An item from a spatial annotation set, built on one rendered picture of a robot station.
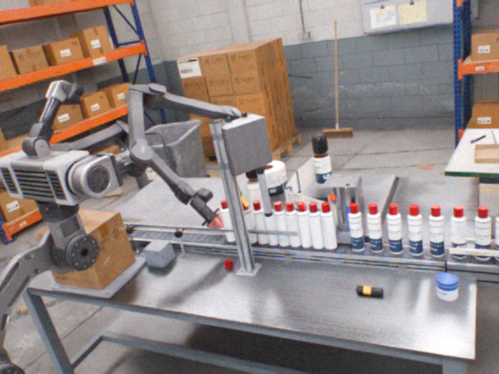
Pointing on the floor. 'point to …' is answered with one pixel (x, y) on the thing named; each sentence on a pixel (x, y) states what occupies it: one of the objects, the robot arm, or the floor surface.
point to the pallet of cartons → (243, 89)
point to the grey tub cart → (175, 150)
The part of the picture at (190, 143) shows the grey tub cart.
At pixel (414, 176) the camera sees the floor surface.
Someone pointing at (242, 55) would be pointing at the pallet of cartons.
